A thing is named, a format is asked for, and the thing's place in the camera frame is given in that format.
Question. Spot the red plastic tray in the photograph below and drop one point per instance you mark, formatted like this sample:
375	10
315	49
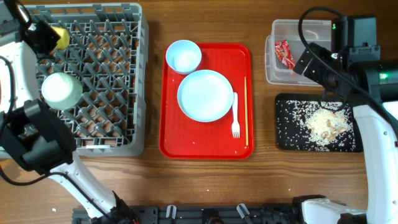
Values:
183	138

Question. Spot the clear plastic bin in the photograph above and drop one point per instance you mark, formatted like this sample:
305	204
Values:
317	31

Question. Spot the rice and food scraps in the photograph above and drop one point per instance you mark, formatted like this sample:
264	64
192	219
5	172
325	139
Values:
326	127

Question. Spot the green bowl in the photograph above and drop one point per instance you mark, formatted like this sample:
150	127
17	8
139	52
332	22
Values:
61	91

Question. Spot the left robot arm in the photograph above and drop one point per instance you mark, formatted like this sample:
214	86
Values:
31	133

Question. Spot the white plastic fork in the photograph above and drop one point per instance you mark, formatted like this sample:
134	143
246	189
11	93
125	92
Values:
235	127

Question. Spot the light blue plate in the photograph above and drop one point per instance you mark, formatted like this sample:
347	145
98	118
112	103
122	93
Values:
205	96

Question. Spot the red snack wrapper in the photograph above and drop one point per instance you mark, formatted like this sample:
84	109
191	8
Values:
283	52

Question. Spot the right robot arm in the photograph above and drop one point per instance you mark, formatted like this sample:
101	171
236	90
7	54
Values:
353	70

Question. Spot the light blue small bowl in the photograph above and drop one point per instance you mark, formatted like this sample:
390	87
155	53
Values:
183	56

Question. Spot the black plastic tray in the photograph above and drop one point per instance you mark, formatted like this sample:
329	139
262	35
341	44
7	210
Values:
289	124

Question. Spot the yellow plastic cup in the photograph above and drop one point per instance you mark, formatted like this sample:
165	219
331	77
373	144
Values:
64	40

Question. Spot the wooden chopstick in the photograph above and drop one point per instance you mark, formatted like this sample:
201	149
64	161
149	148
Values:
246	111

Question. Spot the grey dishwasher rack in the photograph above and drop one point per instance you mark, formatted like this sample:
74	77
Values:
108	55

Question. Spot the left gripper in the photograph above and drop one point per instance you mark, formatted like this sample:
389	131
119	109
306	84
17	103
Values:
54	36

